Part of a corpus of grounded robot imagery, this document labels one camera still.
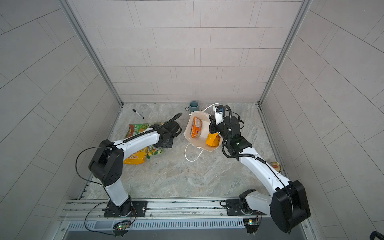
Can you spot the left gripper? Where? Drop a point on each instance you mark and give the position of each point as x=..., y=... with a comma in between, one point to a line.
x=170, y=144

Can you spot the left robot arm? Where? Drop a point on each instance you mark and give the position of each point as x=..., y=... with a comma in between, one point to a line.
x=108, y=161

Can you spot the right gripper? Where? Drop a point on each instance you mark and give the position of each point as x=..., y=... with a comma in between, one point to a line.
x=213, y=125

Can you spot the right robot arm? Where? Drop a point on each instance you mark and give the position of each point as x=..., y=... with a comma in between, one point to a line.
x=286, y=202

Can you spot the green corn chips bag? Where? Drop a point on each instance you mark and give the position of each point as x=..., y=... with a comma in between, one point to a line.
x=135, y=131

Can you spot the orange snack packet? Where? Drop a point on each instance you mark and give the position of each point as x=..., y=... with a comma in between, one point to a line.
x=213, y=140

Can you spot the black marker pen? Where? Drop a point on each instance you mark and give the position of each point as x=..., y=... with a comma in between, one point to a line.
x=140, y=115

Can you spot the orange Fox's candy packet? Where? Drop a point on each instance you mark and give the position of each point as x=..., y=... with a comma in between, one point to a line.
x=196, y=129

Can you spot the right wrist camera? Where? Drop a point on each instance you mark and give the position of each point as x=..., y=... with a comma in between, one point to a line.
x=219, y=109

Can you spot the left circuit board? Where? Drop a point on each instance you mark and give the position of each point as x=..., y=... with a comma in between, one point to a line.
x=122, y=226

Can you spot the white printed paper bag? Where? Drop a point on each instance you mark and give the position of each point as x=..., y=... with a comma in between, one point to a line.
x=200, y=142

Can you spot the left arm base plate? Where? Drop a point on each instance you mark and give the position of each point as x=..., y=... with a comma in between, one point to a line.
x=139, y=208

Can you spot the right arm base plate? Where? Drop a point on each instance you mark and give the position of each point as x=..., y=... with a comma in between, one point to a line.
x=233, y=208

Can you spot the yellow snack bag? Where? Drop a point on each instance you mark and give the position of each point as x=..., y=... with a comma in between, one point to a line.
x=137, y=158

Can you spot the teal ceramic cup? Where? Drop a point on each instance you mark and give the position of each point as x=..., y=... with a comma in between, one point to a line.
x=194, y=106

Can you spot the circuit board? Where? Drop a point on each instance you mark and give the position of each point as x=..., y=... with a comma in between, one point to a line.
x=251, y=225
x=122, y=226

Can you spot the aluminium mounting rail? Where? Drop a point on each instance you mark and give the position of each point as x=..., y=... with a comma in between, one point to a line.
x=172, y=208

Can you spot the small bottle green label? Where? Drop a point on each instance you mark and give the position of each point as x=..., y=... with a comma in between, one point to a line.
x=276, y=166

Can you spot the right circuit board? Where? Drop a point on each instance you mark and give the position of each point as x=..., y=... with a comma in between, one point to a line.
x=251, y=225

